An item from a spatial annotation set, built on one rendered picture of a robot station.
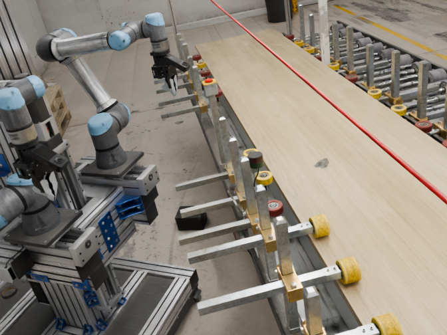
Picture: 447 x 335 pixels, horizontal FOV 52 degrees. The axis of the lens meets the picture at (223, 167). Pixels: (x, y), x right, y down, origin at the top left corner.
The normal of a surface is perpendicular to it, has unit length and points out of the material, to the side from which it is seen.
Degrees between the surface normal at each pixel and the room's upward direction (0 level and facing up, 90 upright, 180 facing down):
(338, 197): 0
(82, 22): 90
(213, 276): 0
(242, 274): 0
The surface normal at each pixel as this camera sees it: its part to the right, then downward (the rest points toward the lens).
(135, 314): -0.16, -0.86
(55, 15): 0.14, 0.47
